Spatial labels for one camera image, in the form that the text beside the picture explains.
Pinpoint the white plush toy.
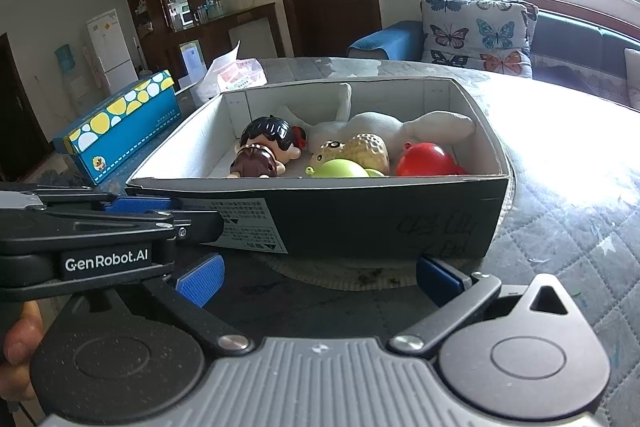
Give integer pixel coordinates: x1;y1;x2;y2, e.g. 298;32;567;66
277;83;476;158

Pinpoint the white refrigerator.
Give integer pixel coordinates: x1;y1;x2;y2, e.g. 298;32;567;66
86;9;138;95

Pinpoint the round woven mat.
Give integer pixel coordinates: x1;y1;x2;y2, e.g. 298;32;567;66
250;147;517;292

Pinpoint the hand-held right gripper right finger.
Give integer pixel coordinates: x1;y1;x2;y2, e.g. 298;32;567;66
387;255;588;355

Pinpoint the dark green sofa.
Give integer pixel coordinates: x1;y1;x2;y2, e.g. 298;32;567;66
530;9;640;110

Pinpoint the red round toy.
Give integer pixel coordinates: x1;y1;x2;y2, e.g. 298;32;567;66
396;142;468;176

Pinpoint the water dispenser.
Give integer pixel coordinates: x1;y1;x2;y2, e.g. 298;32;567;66
54;44;93;112

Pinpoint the grey pillow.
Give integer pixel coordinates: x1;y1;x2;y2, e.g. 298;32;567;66
624;48;640;108

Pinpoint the black cardboard box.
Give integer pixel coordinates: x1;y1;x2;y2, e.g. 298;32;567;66
125;77;512;260

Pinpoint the black-haired doll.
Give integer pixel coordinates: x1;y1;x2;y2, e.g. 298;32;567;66
240;116;307;162

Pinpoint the blue cushioned armchair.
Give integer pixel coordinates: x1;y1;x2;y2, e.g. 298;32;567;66
347;21;426;62

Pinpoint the butterfly print pillow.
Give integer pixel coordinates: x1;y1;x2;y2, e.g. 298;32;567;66
420;0;540;78

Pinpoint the person's left hand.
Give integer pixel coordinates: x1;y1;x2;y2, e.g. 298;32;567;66
0;301;45;402

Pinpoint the plastic tissue pack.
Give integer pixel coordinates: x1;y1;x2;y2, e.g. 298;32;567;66
192;41;268;102

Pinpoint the blue dotted box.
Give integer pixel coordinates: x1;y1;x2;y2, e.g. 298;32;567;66
52;70;182;185

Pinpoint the peanut-shaped toy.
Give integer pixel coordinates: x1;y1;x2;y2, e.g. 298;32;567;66
309;133;390;174

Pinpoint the brown-haired doll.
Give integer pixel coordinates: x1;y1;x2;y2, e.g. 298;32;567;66
230;144;288;178

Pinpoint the green round toy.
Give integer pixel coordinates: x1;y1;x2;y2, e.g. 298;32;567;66
306;159;386;178

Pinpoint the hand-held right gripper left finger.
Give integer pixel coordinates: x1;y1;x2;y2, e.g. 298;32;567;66
142;252;256;355

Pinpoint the grey quilted desktop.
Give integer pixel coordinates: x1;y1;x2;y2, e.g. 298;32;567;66
0;56;640;427

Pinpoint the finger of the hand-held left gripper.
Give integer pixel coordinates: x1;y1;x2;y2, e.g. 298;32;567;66
47;206;224;253
30;190;174;214

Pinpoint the dark wooden door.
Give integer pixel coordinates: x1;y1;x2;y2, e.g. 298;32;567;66
0;32;53;180

